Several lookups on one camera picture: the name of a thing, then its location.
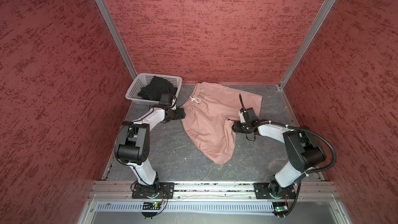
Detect pink shorts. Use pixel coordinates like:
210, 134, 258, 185
182, 82, 262, 166

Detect white plastic basket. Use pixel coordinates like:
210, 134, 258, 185
125, 73, 182, 106

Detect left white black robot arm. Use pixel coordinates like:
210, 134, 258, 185
114, 107, 186, 199

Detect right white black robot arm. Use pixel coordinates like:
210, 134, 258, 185
232, 120, 326, 199

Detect black shorts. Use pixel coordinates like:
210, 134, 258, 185
137, 76, 178, 101

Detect right green circuit board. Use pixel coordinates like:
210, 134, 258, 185
272, 202, 289, 216

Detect green circuit board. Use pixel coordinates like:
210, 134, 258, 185
142, 202, 162, 212
272, 202, 289, 216

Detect left green circuit board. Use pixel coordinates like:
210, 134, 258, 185
142, 202, 162, 212

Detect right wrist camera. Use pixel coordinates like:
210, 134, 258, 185
239, 108, 259, 125

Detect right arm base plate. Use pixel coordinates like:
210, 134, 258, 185
253, 181, 296, 200

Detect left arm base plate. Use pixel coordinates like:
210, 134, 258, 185
132, 182, 175, 200

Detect black corrugated cable conduit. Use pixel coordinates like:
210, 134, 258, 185
238, 93, 337, 175

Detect white slotted cable duct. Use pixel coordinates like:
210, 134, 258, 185
96, 201, 273, 215

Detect aluminium mounting rail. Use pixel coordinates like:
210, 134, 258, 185
88, 180, 340, 202

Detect left corner aluminium post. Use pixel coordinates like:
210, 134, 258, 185
95, 0, 137, 78

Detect corner aluminium post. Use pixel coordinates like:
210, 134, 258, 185
279, 0, 336, 91
95, 0, 137, 78

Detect right corner aluminium post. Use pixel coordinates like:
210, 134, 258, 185
279, 0, 336, 91

